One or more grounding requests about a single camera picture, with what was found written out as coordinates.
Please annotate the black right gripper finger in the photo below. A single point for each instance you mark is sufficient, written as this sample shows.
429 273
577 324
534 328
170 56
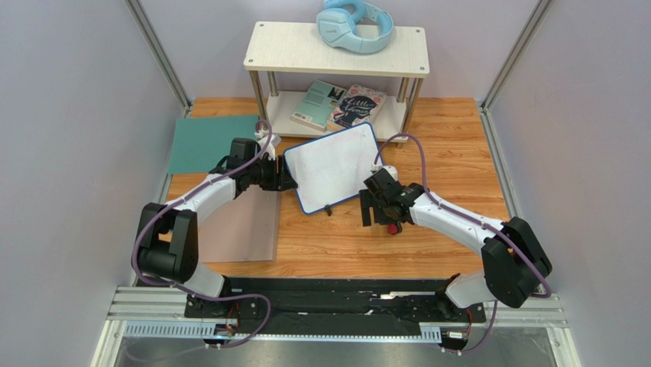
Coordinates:
389 215
367 207

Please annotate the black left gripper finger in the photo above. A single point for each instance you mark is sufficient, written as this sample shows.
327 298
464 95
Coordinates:
286 183
281 166

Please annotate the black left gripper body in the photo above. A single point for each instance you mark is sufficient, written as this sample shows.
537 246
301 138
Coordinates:
264 173

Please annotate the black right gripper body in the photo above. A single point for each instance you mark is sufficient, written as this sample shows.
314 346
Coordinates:
374 204

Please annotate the red whiteboard eraser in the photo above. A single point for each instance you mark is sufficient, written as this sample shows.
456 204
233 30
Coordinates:
394 228

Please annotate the blue framed whiteboard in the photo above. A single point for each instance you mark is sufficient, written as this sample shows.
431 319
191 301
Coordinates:
331 169

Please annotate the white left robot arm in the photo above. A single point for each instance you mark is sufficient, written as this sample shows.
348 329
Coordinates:
166 248

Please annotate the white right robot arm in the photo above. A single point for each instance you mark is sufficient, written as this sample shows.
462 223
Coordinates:
514 264

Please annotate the pinkish brown mat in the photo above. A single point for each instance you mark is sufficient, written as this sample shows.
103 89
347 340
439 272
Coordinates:
243 230

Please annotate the teal green mat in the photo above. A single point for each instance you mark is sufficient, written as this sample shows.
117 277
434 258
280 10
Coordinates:
200 143

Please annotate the teal paperback book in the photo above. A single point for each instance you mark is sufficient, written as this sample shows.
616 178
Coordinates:
317 105

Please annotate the floral Little Women book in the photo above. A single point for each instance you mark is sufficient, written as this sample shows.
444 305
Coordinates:
360 104

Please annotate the white two-tier shelf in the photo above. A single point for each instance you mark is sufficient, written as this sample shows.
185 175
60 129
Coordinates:
294 47

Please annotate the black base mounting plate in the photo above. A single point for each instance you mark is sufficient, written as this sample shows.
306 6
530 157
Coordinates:
334 307

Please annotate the light blue headphones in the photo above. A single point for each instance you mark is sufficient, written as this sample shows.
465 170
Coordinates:
337 26

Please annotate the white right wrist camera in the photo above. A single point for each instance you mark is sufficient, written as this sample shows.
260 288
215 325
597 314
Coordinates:
392 171

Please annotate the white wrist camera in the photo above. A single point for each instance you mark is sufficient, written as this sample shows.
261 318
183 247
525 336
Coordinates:
264 137
392 171

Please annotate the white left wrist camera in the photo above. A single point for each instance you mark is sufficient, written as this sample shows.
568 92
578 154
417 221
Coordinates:
264 137

